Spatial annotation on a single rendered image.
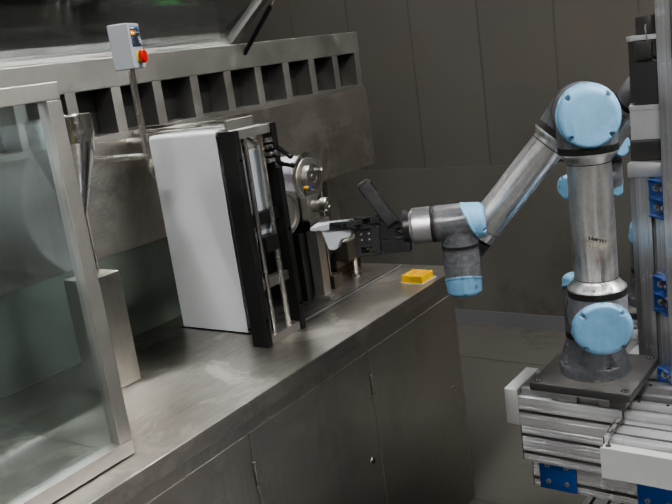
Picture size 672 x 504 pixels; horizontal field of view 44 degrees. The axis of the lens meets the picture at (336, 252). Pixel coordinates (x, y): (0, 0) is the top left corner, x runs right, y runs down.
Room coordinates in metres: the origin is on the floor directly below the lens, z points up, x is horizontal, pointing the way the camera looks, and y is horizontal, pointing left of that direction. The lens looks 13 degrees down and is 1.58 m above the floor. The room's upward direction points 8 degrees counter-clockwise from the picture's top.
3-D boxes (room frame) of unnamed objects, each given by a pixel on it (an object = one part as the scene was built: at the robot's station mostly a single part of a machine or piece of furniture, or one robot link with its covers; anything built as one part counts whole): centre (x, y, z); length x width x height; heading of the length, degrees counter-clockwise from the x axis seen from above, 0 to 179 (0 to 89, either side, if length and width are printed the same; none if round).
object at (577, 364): (1.73, -0.54, 0.87); 0.15 x 0.15 x 0.10
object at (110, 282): (1.84, 0.56, 1.19); 0.14 x 0.14 x 0.57
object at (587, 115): (1.59, -0.51, 1.19); 0.15 x 0.12 x 0.55; 169
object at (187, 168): (2.18, 0.38, 1.17); 0.34 x 0.05 x 0.54; 54
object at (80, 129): (1.84, 0.56, 1.50); 0.14 x 0.14 x 0.06
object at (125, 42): (1.94, 0.40, 1.66); 0.07 x 0.07 x 0.10; 80
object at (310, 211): (2.31, 0.04, 1.05); 0.06 x 0.05 x 0.31; 54
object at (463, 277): (1.67, -0.26, 1.12); 0.11 x 0.08 x 0.11; 169
